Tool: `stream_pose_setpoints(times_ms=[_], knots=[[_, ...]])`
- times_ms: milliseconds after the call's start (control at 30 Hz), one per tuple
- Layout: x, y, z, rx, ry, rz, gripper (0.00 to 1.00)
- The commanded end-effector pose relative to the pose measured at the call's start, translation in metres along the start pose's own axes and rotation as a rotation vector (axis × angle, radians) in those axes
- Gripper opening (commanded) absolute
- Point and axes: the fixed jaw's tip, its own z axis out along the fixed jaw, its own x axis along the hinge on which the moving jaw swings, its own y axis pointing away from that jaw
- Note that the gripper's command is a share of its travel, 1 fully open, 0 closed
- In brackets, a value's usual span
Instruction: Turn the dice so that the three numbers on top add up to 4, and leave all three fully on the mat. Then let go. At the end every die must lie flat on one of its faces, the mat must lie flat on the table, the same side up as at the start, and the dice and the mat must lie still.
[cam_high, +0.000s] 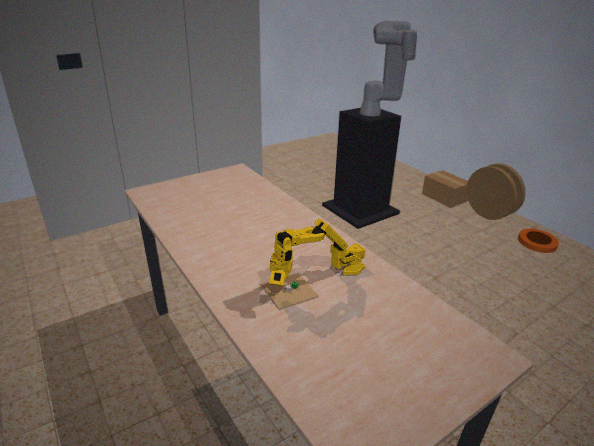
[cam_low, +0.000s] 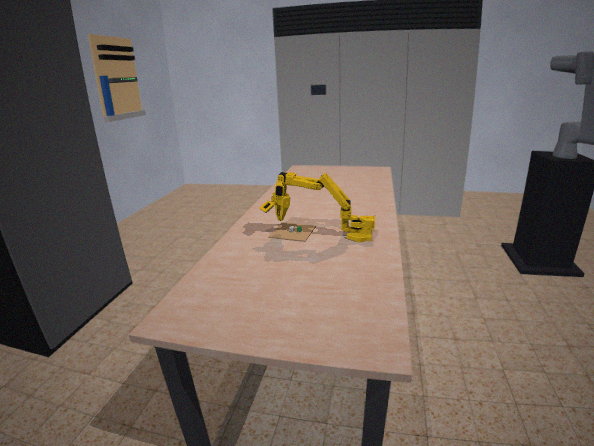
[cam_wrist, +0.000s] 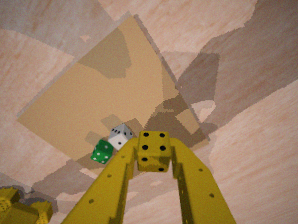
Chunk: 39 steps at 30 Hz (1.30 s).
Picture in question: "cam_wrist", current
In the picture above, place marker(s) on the green die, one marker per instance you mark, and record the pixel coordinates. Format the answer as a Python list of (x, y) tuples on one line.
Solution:
[(102, 152)]

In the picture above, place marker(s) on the white die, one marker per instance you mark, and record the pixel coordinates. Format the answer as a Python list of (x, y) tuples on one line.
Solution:
[(119, 136)]

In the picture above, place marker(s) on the yellow die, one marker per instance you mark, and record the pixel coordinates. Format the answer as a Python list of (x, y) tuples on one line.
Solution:
[(153, 151)]

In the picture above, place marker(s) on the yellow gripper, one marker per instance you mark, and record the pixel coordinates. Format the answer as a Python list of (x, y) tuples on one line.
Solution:
[(201, 200)]

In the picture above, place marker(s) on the tan square mat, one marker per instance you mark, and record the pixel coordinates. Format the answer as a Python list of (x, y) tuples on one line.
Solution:
[(119, 81)]

